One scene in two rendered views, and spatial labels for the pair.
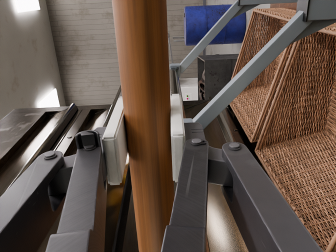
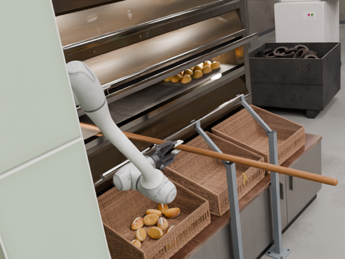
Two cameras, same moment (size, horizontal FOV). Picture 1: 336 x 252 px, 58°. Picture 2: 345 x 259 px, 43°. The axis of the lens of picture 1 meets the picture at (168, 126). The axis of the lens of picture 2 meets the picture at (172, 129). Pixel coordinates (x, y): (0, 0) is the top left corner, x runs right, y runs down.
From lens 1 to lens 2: 2.04 m
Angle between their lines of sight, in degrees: 29
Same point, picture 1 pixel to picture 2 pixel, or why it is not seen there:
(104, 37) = not seen: outside the picture
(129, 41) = (185, 148)
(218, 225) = (166, 122)
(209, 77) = (304, 63)
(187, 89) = (320, 14)
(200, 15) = not seen: outside the picture
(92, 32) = not seen: outside the picture
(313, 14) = (226, 165)
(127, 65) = (183, 147)
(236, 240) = (160, 131)
